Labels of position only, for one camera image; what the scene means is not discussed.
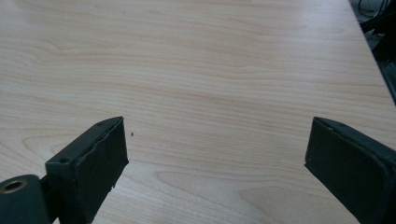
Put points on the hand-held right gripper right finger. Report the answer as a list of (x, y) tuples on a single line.
[(351, 165)]

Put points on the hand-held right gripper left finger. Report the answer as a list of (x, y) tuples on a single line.
[(90, 165)]

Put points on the black metal stand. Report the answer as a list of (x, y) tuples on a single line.
[(381, 28)]

